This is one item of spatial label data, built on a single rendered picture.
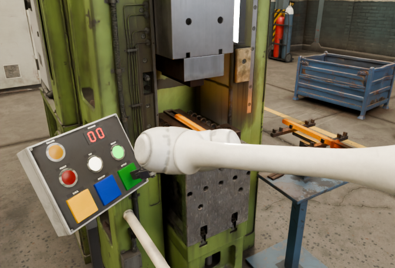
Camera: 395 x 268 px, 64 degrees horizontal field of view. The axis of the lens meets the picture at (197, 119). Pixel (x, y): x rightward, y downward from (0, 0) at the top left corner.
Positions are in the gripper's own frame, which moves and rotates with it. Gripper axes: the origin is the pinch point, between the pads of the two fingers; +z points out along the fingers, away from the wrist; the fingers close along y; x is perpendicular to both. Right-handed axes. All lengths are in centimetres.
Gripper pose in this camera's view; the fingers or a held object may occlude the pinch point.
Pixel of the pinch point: (139, 173)
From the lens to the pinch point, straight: 111.4
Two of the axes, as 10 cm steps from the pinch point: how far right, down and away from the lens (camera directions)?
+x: -4.2, -9.0, -0.6
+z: -7.2, 3.0, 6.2
